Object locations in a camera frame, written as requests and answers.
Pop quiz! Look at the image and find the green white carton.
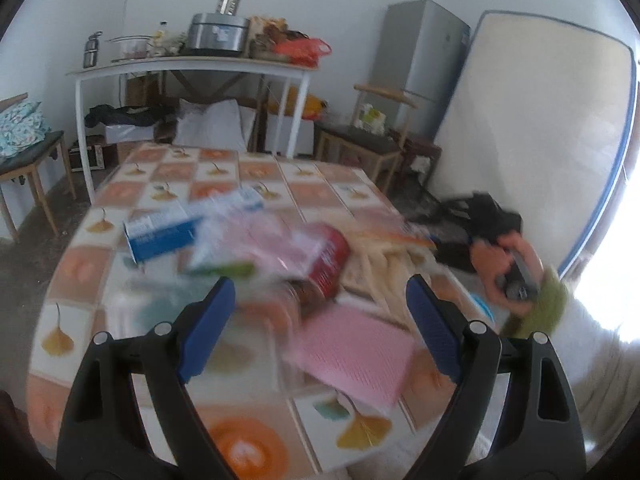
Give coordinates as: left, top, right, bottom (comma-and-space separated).
354, 102, 388, 135

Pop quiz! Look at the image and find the floral cushion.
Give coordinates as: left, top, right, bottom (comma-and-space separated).
0, 100, 48, 157

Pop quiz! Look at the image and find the patterned tablecloth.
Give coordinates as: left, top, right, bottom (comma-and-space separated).
27, 142, 501, 476

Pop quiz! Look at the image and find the silver rice cooker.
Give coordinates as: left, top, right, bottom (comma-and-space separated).
186, 12, 251, 57

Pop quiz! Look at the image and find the clear plastic snack bag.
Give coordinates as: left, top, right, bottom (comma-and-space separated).
192, 207, 331, 281

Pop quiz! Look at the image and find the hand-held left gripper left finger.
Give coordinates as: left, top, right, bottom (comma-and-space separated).
57, 276, 237, 480

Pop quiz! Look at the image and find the glass bowl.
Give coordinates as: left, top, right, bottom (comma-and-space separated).
110, 35, 151, 63

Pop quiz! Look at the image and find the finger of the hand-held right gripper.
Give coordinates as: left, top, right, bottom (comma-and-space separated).
432, 235, 481, 275
435, 199, 473, 223

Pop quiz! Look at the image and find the wooden chair dark seat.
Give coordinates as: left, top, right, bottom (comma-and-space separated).
0, 92, 77, 243

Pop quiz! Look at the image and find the steel thermos bottle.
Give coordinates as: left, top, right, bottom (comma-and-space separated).
82, 31, 103, 69

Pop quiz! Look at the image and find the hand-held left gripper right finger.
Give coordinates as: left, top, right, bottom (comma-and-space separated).
400, 275, 587, 480

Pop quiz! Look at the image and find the small yellow bottle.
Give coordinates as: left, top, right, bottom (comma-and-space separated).
150, 21, 168, 56

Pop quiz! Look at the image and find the pink cloth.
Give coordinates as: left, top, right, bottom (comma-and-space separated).
285, 305, 418, 411

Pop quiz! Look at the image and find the yellow bag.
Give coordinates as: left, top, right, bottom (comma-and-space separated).
272, 87, 328, 122

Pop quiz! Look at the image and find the white side table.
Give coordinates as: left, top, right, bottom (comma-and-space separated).
67, 55, 321, 201

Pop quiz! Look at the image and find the green white packet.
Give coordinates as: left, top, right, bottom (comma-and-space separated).
185, 257, 258, 281

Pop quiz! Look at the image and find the red plastic bag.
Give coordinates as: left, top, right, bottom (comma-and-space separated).
272, 37, 333, 67

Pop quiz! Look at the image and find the grey refrigerator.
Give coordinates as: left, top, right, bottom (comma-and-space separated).
370, 0, 472, 138

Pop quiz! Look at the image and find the dark wooden stool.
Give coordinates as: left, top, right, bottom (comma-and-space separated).
397, 132, 443, 186

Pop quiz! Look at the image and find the person's right hand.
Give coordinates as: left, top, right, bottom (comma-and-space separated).
470, 235, 546, 318

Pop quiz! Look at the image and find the white mattress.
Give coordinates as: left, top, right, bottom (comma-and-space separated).
431, 10, 640, 281

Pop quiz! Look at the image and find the blue white carton box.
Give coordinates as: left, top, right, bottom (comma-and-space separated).
122, 187, 266, 265

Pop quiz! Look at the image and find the red can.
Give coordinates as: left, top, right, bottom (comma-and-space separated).
287, 224, 352, 318

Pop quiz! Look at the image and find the black bag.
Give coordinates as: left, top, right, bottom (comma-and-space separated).
84, 104, 176, 128

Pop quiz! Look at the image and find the pale paper wrapper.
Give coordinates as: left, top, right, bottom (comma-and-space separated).
345, 230, 436, 311

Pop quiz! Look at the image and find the brown cardboard box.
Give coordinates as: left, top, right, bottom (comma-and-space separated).
125, 74, 163, 107

